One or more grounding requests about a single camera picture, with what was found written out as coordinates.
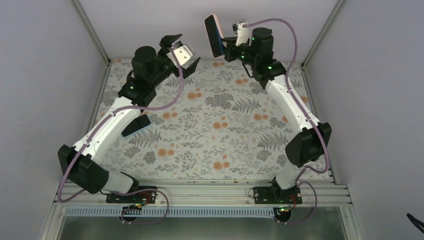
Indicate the aluminium corner post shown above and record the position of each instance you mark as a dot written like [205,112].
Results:
[327,24]
[90,29]

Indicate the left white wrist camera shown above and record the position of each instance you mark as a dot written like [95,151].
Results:
[180,52]

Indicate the phone in light blue case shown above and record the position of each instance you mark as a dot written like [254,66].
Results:
[139,123]

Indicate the slotted grey cable duct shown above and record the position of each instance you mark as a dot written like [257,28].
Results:
[172,212]

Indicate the left aluminium corner post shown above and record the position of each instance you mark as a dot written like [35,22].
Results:
[90,29]

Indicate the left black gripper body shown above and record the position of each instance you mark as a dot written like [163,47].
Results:
[154,78]

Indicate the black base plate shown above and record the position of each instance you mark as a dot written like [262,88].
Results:
[147,196]
[268,195]

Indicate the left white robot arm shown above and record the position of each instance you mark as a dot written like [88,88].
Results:
[81,162]

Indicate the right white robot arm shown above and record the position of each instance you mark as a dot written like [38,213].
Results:
[308,149]

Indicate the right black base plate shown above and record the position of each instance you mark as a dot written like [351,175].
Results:
[268,195]

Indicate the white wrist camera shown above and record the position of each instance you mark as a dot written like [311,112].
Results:
[241,29]
[180,52]

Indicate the black object at edge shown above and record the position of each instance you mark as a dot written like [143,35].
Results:
[416,222]

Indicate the right aluminium corner post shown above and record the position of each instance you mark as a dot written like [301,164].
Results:
[327,24]

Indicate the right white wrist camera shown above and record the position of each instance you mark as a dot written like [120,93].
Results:
[241,29]

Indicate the pink phone case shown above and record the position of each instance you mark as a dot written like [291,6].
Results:
[218,26]

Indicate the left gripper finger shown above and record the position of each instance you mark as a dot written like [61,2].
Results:
[186,72]
[169,42]

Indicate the floral patterned table mat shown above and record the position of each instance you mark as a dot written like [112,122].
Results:
[223,126]

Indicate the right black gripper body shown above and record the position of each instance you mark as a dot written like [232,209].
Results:
[250,59]

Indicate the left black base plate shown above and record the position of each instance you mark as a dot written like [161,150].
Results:
[147,196]

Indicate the aluminium mounting rail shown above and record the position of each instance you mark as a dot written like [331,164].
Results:
[238,193]

